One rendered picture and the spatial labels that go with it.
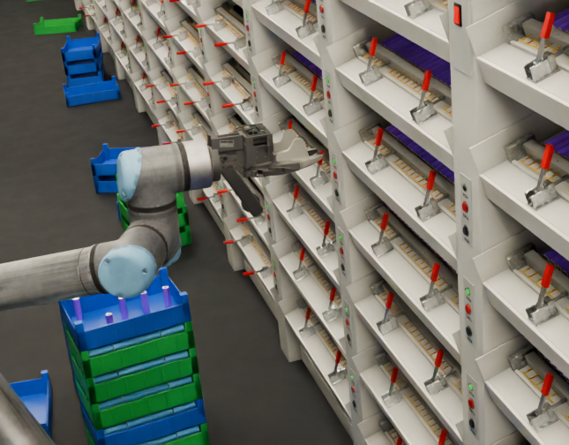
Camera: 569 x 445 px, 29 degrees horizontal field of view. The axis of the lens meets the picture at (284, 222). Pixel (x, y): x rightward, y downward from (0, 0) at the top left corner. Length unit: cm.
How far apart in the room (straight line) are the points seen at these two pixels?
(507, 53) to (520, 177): 19
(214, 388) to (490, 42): 192
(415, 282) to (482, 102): 61
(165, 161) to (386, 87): 48
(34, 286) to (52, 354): 174
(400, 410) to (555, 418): 77
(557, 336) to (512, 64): 40
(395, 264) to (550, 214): 77
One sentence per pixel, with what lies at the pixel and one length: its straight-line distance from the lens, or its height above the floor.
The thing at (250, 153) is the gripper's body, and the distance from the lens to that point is 203.
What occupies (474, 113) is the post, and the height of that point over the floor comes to 122.
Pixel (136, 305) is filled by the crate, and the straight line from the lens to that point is 305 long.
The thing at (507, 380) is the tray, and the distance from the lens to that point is 193.
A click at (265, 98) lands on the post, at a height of 86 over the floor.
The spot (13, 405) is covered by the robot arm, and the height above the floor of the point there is 58.
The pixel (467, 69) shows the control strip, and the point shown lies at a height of 129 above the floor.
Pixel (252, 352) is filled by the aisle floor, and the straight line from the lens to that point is 354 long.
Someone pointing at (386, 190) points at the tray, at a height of 93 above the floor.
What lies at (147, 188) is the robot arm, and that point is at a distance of 200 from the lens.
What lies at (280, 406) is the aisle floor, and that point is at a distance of 326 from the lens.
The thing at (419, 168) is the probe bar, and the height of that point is 98.
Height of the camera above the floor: 179
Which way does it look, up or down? 24 degrees down
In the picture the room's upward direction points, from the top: 6 degrees counter-clockwise
